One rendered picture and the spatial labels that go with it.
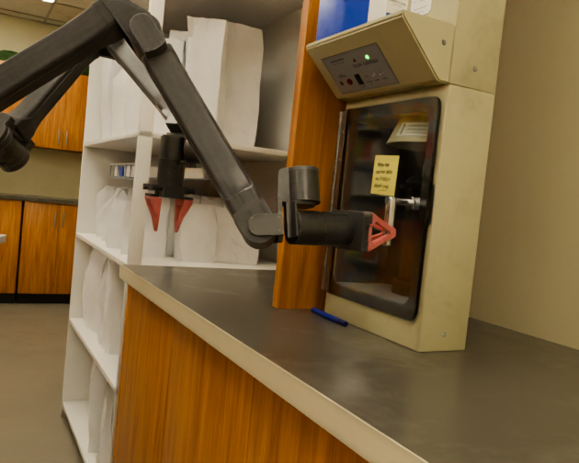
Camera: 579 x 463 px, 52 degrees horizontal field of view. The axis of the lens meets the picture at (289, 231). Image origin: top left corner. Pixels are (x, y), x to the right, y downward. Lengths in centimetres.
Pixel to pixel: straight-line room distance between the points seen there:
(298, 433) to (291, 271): 52
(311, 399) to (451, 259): 42
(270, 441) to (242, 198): 39
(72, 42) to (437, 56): 61
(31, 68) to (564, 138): 108
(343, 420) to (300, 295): 65
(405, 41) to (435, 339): 52
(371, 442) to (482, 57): 71
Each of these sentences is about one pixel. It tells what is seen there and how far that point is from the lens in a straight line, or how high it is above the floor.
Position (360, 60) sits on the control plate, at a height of 146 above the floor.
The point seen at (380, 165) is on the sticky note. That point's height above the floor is 127.
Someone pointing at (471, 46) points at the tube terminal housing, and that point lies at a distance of 113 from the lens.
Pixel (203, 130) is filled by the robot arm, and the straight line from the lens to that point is 100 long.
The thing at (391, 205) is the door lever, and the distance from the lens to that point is 106.
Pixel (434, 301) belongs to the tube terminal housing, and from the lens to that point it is 109.
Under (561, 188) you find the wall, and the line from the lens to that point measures 145.
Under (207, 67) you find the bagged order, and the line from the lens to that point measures 223.
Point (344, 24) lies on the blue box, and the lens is 121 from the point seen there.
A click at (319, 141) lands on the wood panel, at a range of 136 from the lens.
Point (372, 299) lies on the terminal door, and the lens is 117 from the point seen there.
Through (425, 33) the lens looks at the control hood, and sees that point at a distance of 107.
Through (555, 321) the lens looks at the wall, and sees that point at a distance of 144.
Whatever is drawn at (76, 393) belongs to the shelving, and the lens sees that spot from 326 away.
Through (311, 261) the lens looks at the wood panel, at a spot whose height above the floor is 105.
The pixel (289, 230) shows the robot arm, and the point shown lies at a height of 113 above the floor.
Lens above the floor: 118
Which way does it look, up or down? 3 degrees down
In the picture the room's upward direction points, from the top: 6 degrees clockwise
